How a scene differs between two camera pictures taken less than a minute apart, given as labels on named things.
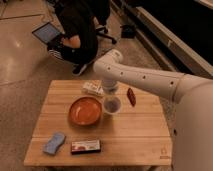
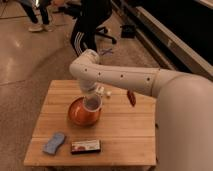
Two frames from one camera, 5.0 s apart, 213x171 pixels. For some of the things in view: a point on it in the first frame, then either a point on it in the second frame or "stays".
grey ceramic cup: (112, 105) to (92, 103)
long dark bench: (180, 31) stays
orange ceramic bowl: (85, 111) stays
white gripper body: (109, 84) to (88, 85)
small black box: (128, 31) stays
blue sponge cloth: (53, 144) stays
